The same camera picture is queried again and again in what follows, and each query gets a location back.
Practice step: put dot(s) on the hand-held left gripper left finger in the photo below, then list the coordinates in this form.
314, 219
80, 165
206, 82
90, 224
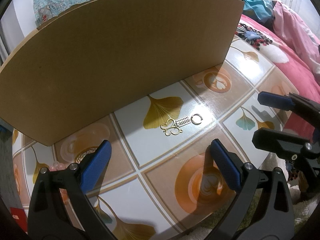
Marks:
96, 167

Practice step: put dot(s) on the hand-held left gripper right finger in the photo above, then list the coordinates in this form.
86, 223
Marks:
225, 165

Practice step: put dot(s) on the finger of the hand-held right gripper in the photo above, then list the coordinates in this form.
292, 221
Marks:
275, 142
275, 101

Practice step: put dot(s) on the silver rhinestone bar charm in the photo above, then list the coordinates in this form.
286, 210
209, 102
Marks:
183, 122

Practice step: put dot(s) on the gold butterfly pendant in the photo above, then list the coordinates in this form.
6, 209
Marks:
172, 128

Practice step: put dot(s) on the brown cardboard box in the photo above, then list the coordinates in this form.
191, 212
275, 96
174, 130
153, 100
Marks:
112, 55

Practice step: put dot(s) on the pink floral blanket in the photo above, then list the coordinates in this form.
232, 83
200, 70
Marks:
287, 62

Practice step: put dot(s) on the light pink cloth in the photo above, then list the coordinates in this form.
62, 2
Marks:
295, 22

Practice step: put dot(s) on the red paper packet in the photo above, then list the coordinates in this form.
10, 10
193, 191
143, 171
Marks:
18, 217

